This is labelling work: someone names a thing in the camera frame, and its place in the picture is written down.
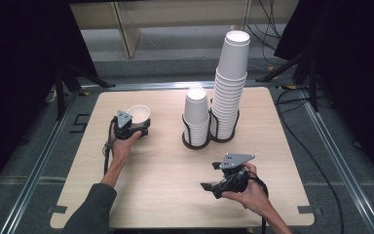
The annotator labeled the left hand-held gripper cable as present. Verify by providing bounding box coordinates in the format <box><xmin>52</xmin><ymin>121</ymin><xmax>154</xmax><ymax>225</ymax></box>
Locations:
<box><xmin>102</xmin><ymin>116</ymin><xmax>118</xmax><ymax>176</ymax></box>

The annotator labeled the right hand-held gripper cable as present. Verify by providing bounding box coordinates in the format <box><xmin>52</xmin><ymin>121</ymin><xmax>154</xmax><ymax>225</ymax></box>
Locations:
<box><xmin>240</xmin><ymin>169</ymin><xmax>271</xmax><ymax>234</ymax></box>

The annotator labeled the black curtain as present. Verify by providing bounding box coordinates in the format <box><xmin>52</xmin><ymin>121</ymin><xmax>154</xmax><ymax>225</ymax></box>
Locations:
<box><xmin>274</xmin><ymin>0</ymin><xmax>374</xmax><ymax>193</ymax></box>
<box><xmin>0</xmin><ymin>0</ymin><xmax>98</xmax><ymax>203</ymax></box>

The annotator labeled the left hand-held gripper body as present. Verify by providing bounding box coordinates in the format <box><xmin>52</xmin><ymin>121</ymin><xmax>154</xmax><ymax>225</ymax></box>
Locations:
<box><xmin>112</xmin><ymin>109</ymin><xmax>143</xmax><ymax>141</ymax></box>

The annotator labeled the bundle of black cables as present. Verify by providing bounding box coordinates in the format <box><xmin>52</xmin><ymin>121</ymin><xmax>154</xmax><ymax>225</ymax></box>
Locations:
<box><xmin>246</xmin><ymin>0</ymin><xmax>283</xmax><ymax>66</ymax></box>

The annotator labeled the black metal stand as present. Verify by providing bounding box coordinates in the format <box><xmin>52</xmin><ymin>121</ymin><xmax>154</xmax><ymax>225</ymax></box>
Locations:
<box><xmin>255</xmin><ymin>48</ymin><xmax>320</xmax><ymax>113</ymax></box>
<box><xmin>53</xmin><ymin>62</ymin><xmax>116</xmax><ymax>121</ymax></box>

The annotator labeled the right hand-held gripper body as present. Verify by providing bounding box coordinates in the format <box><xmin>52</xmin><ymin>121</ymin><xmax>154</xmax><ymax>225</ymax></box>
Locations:
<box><xmin>211</xmin><ymin>152</ymin><xmax>256</xmax><ymax>200</ymax></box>

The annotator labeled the metal floor rail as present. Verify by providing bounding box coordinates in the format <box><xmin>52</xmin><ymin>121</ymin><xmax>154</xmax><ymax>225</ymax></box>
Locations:
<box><xmin>81</xmin><ymin>80</ymin><xmax>274</xmax><ymax>92</ymax></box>
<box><xmin>300</xmin><ymin>89</ymin><xmax>374</xmax><ymax>234</ymax></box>
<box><xmin>0</xmin><ymin>89</ymin><xmax>82</xmax><ymax>234</ymax></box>

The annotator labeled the person's left hand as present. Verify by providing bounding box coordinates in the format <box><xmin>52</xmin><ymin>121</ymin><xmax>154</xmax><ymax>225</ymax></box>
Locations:
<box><xmin>110</xmin><ymin>130</ymin><xmax>143</xmax><ymax>168</ymax></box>

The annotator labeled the tall stack of white cups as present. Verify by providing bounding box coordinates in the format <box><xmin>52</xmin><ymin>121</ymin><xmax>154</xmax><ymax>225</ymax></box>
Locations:
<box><xmin>209</xmin><ymin>29</ymin><xmax>251</xmax><ymax>140</ymax></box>

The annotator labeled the long black floor cable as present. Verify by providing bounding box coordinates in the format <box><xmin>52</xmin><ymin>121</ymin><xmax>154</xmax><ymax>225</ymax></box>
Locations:
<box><xmin>274</xmin><ymin>86</ymin><xmax>346</xmax><ymax>234</ymax></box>

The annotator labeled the person's right hand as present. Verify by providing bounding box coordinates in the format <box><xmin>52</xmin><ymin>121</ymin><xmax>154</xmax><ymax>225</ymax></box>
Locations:
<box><xmin>221</xmin><ymin>161</ymin><xmax>271</xmax><ymax>216</ymax></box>

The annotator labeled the single white paper cup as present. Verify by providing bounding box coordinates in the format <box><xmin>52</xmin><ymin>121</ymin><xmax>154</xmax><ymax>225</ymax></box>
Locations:
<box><xmin>126</xmin><ymin>104</ymin><xmax>152</xmax><ymax>130</ymax></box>

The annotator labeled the black wire cup holder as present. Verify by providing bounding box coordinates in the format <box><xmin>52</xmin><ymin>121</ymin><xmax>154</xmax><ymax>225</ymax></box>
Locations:
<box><xmin>180</xmin><ymin>106</ymin><xmax>242</xmax><ymax>151</ymax></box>

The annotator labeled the light wooden shelf unit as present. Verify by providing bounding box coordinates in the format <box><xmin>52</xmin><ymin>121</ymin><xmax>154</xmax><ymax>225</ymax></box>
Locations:
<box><xmin>69</xmin><ymin>0</ymin><xmax>300</xmax><ymax>59</ymax></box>

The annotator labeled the hand-held gripper cable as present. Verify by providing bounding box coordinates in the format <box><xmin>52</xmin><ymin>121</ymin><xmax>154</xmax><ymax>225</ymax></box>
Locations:
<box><xmin>240</xmin><ymin>169</ymin><xmax>271</xmax><ymax>234</ymax></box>
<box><xmin>102</xmin><ymin>116</ymin><xmax>118</xmax><ymax>176</ymax></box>

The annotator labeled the short stack of white cups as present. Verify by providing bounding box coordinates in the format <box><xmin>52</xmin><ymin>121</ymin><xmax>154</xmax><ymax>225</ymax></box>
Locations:
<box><xmin>182</xmin><ymin>87</ymin><xmax>210</xmax><ymax>148</ymax></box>

